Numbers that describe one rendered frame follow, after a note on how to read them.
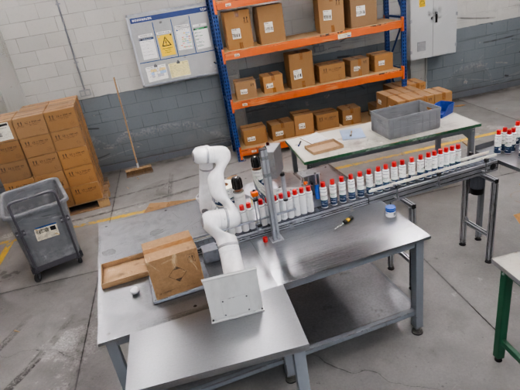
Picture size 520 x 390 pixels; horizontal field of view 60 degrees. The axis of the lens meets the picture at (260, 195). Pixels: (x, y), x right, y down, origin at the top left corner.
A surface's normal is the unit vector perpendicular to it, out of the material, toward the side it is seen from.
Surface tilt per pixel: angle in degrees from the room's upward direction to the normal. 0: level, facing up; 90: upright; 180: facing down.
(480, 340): 0
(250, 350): 0
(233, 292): 90
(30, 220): 93
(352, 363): 0
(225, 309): 90
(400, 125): 90
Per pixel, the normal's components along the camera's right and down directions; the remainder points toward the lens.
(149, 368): -0.15, -0.89
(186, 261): 0.34, 0.36
